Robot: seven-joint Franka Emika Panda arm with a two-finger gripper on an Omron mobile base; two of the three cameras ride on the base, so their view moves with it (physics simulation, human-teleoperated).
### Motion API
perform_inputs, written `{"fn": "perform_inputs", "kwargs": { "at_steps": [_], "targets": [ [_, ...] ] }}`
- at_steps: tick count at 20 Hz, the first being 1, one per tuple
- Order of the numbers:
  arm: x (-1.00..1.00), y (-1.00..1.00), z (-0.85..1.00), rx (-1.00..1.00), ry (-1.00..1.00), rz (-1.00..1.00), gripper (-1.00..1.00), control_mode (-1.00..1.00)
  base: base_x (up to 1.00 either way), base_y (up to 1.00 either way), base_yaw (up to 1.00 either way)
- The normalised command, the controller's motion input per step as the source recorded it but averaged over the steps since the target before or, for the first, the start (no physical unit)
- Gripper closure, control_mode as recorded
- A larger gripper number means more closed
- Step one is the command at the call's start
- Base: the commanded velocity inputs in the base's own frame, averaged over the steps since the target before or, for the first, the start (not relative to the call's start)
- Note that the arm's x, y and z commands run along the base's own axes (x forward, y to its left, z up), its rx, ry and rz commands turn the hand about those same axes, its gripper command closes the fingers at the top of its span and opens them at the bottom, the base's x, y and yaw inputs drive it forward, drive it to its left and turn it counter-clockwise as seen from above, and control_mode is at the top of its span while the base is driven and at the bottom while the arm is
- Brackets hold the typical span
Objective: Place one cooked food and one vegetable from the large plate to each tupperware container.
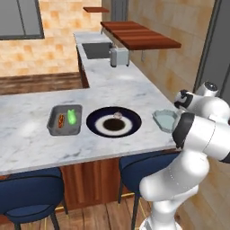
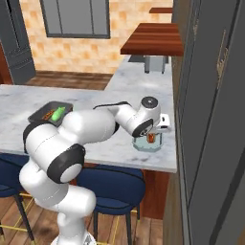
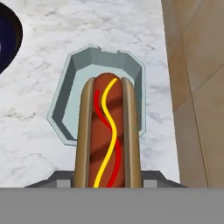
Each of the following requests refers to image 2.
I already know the brown wooden shelf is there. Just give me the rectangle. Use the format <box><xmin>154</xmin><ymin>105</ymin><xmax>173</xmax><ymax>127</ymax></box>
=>
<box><xmin>120</xmin><ymin>22</ymin><xmax>185</xmax><ymax>57</ymax></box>
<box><xmin>148</xmin><ymin>7</ymin><xmax>174</xmax><ymax>14</ymax></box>

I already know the dark blue bar stool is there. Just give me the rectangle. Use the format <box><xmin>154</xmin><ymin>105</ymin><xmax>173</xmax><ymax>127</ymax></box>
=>
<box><xmin>0</xmin><ymin>152</ymin><xmax>36</xmax><ymax>245</ymax></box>
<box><xmin>76</xmin><ymin>164</ymin><xmax>146</xmax><ymax>245</ymax></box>

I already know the grey metal appliance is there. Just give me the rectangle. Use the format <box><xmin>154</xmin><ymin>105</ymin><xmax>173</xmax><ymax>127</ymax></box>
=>
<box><xmin>128</xmin><ymin>55</ymin><xmax>169</xmax><ymax>75</ymax></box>

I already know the large black plate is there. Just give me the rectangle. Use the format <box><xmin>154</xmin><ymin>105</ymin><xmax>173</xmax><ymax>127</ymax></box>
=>
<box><xmin>27</xmin><ymin>100</ymin><xmax>75</xmax><ymax>127</ymax></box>

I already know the brass cabinet handle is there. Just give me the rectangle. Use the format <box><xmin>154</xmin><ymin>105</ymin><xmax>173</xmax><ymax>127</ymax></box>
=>
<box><xmin>216</xmin><ymin>30</ymin><xmax>230</xmax><ymax>91</ymax></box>

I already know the tall dark grey cabinet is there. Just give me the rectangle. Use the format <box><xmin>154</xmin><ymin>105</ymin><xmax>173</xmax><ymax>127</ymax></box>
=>
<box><xmin>171</xmin><ymin>0</ymin><xmax>245</xmax><ymax>245</ymax></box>

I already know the green vegetable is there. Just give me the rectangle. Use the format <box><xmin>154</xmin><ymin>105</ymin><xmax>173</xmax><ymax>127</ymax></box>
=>
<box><xmin>50</xmin><ymin>106</ymin><xmax>67</xmax><ymax>122</ymax></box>

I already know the clear tupperware container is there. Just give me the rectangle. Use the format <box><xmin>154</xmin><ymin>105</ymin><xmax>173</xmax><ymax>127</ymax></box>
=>
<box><xmin>131</xmin><ymin>130</ymin><xmax>164</xmax><ymax>153</ymax></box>

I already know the dark grey door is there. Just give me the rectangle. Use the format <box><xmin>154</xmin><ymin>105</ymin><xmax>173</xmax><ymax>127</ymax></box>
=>
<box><xmin>0</xmin><ymin>0</ymin><xmax>37</xmax><ymax>86</ymax></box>

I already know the grey framed window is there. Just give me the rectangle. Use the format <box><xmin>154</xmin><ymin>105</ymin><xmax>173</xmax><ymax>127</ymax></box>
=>
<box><xmin>39</xmin><ymin>0</ymin><xmax>111</xmax><ymax>40</ymax></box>

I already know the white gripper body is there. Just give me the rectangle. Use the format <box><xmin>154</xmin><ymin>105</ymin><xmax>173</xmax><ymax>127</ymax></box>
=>
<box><xmin>148</xmin><ymin>125</ymin><xmax>167</xmax><ymax>136</ymax></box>

